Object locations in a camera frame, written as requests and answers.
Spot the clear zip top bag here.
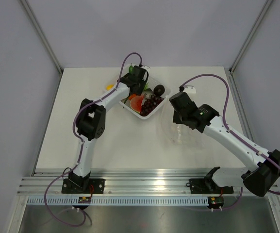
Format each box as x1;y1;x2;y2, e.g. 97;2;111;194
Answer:
158;103;203;150

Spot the green chili pepper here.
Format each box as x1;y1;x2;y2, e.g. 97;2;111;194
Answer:
128;64;133;73

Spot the green scallion bunch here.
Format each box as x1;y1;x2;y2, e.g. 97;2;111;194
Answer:
121;96;130;108

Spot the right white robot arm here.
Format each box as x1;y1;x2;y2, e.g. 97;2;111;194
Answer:
169;92;280;197

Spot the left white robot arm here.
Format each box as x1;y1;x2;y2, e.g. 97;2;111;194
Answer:
62;66;149;194

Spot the orange tangerine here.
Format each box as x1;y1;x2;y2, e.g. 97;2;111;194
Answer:
129;94;136;100

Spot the white plastic basket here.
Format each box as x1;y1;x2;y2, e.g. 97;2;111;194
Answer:
102;63;174;120

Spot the grey toy fish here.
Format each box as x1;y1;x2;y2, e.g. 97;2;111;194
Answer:
141;88;154;99

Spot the watermelon slice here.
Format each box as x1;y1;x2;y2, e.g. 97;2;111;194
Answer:
130;95;144;113

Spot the purple grape bunch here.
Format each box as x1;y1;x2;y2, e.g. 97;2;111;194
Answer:
140;95;164;117

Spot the yellow orange mango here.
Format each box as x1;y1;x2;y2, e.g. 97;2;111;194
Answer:
106;84;113;91

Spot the right small circuit board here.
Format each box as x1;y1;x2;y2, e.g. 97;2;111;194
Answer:
208;196;224;208

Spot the small circuit board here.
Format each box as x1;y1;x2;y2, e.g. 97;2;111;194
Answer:
208;196;224;208
78;197;91;204

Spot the left small circuit board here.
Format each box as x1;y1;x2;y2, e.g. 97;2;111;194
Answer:
78;197;91;204

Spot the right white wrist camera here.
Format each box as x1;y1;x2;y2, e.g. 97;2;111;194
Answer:
179;85;197;95

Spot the aluminium mounting rail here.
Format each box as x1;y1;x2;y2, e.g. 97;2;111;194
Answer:
17;168;280;196

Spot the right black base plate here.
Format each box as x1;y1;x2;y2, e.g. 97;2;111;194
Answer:
186;178;234;194

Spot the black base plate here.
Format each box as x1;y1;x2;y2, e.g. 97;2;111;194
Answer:
186;178;234;194
61;179;105;194

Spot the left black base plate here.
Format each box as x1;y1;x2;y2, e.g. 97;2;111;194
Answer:
61;179;105;194

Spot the right aluminium frame post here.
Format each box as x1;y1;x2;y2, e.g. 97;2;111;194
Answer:
229;0;275;75

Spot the aluminium frame post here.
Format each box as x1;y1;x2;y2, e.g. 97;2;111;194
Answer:
229;0;275;75
18;0;64;77

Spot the left aluminium frame post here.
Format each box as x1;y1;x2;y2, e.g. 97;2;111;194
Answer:
18;0;64;77

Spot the white slotted cable duct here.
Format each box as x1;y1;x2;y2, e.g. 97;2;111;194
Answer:
27;197;210;206

